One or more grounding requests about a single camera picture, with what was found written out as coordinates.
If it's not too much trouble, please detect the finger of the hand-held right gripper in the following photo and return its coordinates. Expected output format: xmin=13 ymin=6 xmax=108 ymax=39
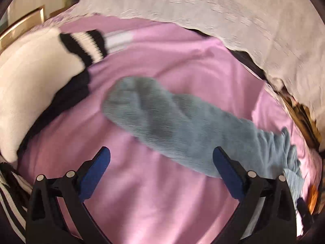
xmin=296 ymin=197 xmax=315 ymax=232

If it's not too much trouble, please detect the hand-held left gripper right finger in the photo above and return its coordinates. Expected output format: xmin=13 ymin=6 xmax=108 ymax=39
xmin=213 ymin=146 xmax=297 ymax=244

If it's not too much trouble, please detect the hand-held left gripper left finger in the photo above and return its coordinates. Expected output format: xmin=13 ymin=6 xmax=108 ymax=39
xmin=25 ymin=146 xmax=112 ymax=244

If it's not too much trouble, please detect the blue-grey fuzzy garment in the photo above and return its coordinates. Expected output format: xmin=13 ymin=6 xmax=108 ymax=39
xmin=102 ymin=77 xmax=305 ymax=210

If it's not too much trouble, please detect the orange thing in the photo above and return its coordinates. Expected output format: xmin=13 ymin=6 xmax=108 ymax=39
xmin=308 ymin=185 xmax=320 ymax=215

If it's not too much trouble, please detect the pink cloth sheet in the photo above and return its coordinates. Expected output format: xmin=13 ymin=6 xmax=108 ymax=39
xmin=18 ymin=15 xmax=323 ymax=244

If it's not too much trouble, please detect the dark navy garment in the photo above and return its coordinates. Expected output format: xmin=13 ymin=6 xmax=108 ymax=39
xmin=18 ymin=69 xmax=91 ymax=158

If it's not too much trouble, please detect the black and white striped garment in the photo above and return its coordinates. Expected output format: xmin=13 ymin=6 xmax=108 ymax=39
xmin=0 ymin=162 xmax=34 ymax=244

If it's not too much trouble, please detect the brown patterned cloth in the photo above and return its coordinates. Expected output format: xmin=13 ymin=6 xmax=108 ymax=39
xmin=264 ymin=74 xmax=323 ymax=148

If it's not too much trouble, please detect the white sock with black stripes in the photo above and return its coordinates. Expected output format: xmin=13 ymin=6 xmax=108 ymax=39
xmin=0 ymin=28 xmax=108 ymax=163

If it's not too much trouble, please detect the black cloth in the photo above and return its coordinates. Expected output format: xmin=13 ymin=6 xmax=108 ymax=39
xmin=188 ymin=28 xmax=267 ymax=82

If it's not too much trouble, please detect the purple floral bedsheet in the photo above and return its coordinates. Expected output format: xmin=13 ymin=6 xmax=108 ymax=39
xmin=44 ymin=10 xmax=79 ymax=29

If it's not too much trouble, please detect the white lace cloth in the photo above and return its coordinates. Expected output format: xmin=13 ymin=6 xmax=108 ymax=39
xmin=76 ymin=0 xmax=325 ymax=139

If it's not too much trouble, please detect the gold picture frame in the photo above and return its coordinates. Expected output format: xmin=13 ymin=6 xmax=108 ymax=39
xmin=0 ymin=4 xmax=46 ymax=52

